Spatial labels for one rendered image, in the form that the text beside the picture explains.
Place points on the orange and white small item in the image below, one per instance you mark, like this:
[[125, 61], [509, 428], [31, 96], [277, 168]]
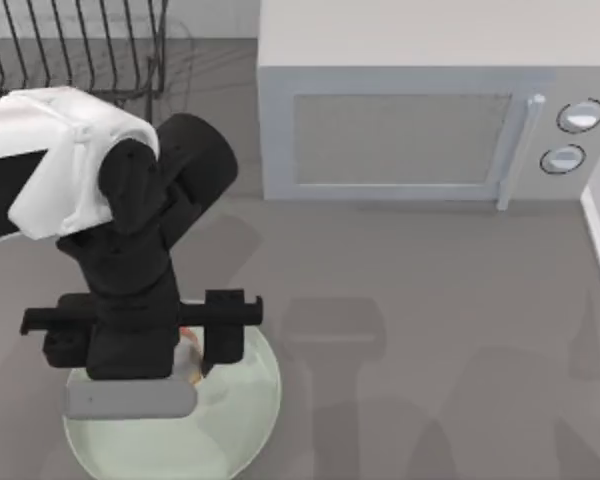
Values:
[[190, 357]]

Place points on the pale grey rounded box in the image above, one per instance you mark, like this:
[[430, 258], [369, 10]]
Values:
[[130, 400]]

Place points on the pale green round plate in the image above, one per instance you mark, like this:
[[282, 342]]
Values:
[[180, 445]]

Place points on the microwave door with window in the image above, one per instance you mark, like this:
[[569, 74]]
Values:
[[400, 140]]

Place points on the pale grey microwave oven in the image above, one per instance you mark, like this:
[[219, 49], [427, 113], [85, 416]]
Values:
[[380, 40]]

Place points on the small microwave knob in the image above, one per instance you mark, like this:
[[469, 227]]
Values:
[[562, 160]]

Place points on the large microwave knob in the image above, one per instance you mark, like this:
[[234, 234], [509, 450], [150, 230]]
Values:
[[581, 116]]

